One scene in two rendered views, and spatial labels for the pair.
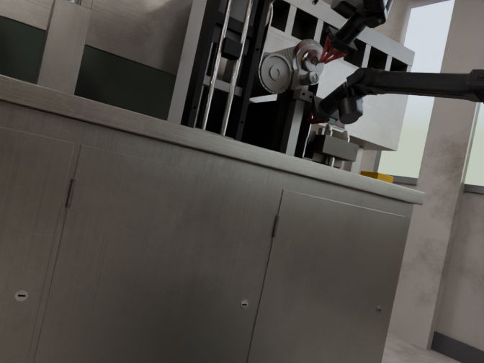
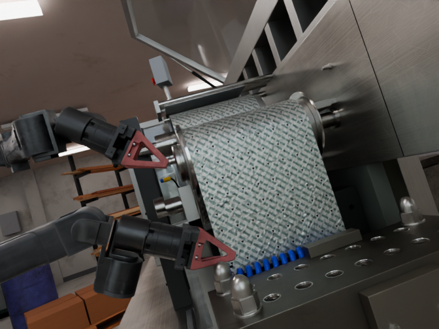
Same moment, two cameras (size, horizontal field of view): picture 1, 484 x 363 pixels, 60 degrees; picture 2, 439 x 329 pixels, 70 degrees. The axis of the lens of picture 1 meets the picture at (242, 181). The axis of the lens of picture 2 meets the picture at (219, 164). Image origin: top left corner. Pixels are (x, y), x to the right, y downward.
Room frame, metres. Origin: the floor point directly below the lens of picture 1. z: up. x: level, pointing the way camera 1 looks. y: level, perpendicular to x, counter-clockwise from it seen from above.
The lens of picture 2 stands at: (1.67, -0.68, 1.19)
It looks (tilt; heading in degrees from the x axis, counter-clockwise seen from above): 4 degrees up; 112
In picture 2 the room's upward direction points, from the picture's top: 17 degrees counter-clockwise
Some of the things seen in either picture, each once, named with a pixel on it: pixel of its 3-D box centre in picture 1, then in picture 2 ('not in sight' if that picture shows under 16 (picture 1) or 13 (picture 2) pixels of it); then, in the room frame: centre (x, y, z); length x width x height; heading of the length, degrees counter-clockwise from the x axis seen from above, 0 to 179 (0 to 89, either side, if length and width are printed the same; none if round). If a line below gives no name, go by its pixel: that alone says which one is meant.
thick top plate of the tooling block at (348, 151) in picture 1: (304, 147); (351, 280); (1.62, -0.21, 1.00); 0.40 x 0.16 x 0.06; 31
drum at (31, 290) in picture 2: not in sight; (31, 293); (-3.05, 2.43, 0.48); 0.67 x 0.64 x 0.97; 126
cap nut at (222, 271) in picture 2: (328, 130); (223, 276); (1.45, -0.25, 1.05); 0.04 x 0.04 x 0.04
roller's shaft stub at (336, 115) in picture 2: not in sight; (320, 121); (1.64, 0.01, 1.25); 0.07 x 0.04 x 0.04; 31
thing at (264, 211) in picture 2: (292, 111); (276, 215); (1.52, -0.13, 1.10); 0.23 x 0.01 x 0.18; 31
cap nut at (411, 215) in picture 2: not in sight; (408, 209); (1.73, -0.08, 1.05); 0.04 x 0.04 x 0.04
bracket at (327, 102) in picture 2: not in sight; (318, 106); (1.64, 0.02, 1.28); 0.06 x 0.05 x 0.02; 31
